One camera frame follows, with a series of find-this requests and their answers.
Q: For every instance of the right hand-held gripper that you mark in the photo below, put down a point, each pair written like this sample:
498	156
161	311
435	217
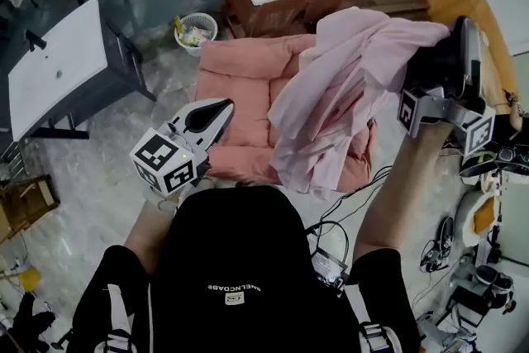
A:
434	107

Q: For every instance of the pink cloth garment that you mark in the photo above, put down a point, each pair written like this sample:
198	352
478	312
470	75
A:
330	103

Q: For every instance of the grey wristband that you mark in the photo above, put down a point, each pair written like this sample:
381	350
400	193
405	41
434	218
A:
155	196

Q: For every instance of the dark vanity cabinet white sink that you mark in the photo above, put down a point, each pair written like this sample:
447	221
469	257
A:
58	66

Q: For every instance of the person's black t-shirt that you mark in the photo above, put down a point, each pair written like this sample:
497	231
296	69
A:
248	260

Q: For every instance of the dark wooden planks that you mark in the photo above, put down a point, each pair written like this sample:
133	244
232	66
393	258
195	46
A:
392	0

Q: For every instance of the black faucet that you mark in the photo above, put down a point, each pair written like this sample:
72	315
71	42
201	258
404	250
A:
36	40

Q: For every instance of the wooden crate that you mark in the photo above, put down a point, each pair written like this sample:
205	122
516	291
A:
27	206

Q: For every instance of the black shoe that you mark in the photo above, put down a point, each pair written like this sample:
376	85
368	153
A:
494	281

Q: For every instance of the white mesh wastebasket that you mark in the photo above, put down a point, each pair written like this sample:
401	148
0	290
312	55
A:
196	35

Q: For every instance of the yellow wrapper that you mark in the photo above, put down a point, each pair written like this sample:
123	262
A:
179	29

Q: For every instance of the person's left forearm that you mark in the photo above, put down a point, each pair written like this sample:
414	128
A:
144	231

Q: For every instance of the white pet bed orange cushion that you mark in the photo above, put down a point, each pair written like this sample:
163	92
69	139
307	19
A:
481	219

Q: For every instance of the pink cushioned lounge chair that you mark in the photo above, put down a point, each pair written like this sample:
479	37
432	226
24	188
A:
244	107

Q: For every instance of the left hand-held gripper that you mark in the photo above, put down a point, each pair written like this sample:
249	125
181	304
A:
161	163

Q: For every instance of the yellow bag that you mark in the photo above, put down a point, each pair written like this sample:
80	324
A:
30	278

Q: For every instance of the person's right forearm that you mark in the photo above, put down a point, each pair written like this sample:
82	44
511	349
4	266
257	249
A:
396	186

